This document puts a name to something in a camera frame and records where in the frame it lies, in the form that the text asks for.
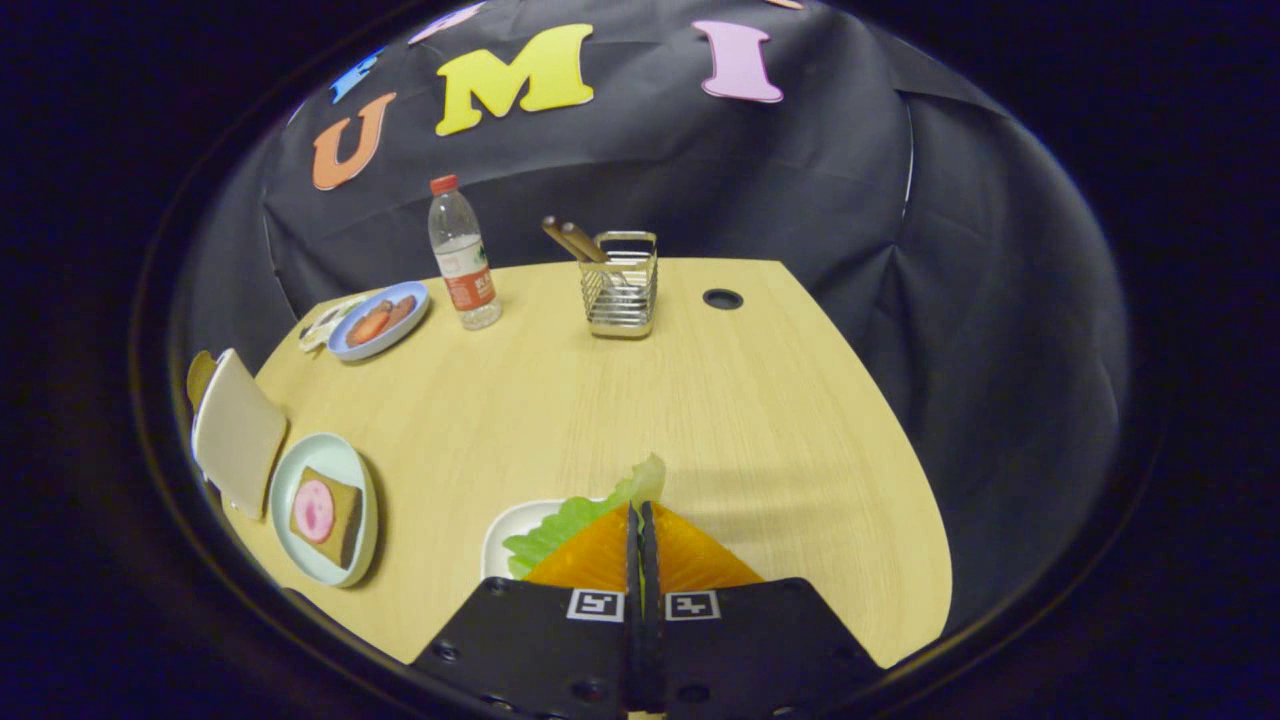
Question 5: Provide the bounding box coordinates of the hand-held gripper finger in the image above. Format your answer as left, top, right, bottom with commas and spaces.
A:
408, 502, 644, 720
641, 502, 886, 720

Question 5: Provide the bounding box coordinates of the green lettuce leaf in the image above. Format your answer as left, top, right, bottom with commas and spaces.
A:
503, 455, 668, 579

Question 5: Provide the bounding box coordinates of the white square plate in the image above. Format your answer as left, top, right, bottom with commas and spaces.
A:
482, 498, 571, 581

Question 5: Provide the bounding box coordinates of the pale green round plate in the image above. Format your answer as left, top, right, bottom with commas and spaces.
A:
270, 432, 379, 588

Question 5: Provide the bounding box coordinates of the pink ham slice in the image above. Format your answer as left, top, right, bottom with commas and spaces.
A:
294, 480, 335, 544

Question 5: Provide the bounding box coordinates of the clear plastic water bottle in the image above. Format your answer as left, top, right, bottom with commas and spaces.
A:
428, 175, 503, 331

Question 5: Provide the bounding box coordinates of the blue round plate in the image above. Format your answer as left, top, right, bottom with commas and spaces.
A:
328, 281, 431, 362

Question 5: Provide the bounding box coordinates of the white divided seasoning tray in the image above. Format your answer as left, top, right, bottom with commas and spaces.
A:
298, 294, 369, 353

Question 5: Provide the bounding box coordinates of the black backdrop cloth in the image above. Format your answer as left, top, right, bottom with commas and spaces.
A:
175, 0, 1131, 631

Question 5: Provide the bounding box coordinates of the white toaster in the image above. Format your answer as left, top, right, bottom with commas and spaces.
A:
190, 348, 291, 521

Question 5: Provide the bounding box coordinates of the metal wire utensil holder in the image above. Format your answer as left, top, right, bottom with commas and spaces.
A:
580, 231, 659, 339

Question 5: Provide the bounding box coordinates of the brown utensil handle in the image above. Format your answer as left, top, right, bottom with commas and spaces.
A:
560, 221, 609, 264
542, 215, 591, 264

